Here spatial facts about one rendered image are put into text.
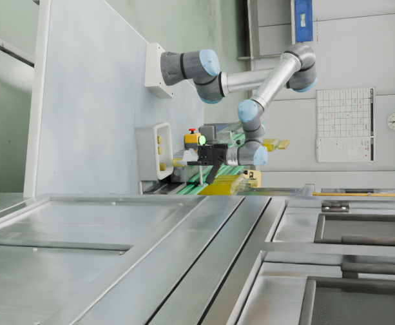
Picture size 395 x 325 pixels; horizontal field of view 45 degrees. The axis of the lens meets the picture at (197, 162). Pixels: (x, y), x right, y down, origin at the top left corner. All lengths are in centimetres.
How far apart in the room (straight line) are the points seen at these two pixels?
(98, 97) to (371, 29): 659
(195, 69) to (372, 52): 604
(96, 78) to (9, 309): 110
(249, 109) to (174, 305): 123
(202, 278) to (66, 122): 91
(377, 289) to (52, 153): 101
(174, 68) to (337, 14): 605
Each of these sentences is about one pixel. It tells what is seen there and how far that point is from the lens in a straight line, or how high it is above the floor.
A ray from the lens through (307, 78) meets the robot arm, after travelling 211.
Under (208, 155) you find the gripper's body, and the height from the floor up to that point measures 105.
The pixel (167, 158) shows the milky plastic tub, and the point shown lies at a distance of 209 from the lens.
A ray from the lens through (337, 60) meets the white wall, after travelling 794.
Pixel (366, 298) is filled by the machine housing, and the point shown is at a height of 160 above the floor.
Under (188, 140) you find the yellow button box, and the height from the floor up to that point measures 78.
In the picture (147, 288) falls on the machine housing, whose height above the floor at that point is 130.
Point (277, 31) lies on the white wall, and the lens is 803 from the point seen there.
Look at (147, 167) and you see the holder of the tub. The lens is 196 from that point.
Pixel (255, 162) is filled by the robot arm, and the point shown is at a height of 123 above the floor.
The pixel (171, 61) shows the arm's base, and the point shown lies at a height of 85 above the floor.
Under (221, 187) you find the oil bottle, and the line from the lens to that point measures 218.
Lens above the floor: 157
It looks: 17 degrees down
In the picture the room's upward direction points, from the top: 89 degrees clockwise
